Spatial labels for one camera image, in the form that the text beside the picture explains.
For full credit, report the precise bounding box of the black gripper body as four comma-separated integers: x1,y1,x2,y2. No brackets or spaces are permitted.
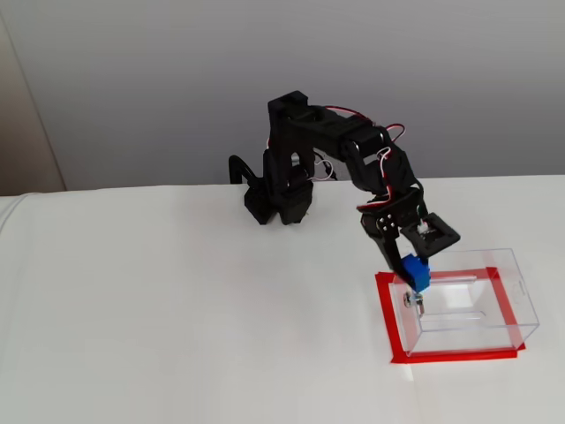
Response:
358,187,428,231

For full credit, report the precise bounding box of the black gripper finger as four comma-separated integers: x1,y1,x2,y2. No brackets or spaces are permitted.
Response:
360,213,410,286
399,223,432,267

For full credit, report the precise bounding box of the blue lego brick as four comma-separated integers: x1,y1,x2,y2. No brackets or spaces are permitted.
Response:
400,253,432,293

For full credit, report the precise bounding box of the transparent plastic box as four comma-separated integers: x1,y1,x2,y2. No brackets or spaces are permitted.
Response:
395,247,541,358

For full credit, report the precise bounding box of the silver cylinder lock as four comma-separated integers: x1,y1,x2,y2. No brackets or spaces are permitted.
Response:
403,291,426,317

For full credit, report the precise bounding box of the black table clamp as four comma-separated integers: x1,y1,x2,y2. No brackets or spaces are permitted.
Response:
228,154,261,186

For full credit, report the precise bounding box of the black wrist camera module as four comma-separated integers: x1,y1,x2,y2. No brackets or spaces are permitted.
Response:
414,212,462,259

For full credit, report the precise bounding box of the red white servo cable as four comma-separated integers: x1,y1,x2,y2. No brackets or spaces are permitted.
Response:
312,152,339,183
356,148,398,211
322,104,408,143

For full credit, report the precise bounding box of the red tape frame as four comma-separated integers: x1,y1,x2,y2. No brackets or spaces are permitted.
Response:
374,267,529,366

